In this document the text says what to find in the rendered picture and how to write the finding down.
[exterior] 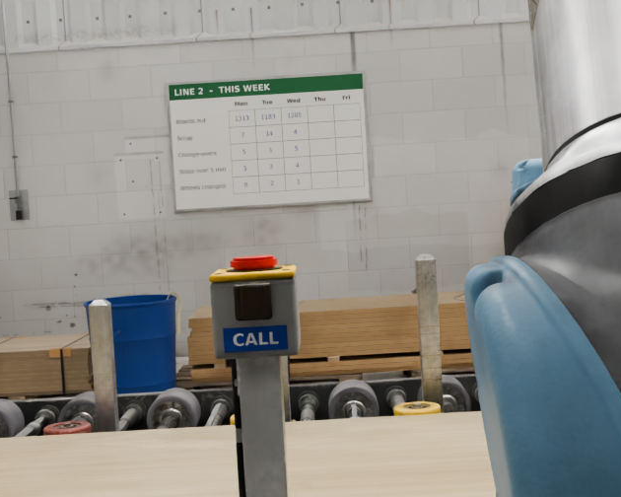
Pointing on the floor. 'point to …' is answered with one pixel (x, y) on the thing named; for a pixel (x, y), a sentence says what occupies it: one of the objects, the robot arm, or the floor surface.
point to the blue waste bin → (144, 341)
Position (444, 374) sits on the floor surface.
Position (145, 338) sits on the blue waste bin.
